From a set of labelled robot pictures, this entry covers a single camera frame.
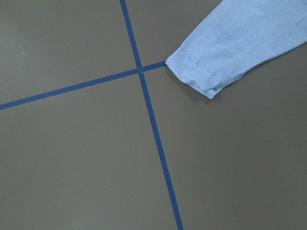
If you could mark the light blue striped shirt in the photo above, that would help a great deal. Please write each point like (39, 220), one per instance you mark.
(234, 38)

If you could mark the blue tape line crosswise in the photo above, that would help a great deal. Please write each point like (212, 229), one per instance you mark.
(81, 85)

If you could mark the blue tape line lengthwise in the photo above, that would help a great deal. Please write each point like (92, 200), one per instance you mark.
(151, 115)

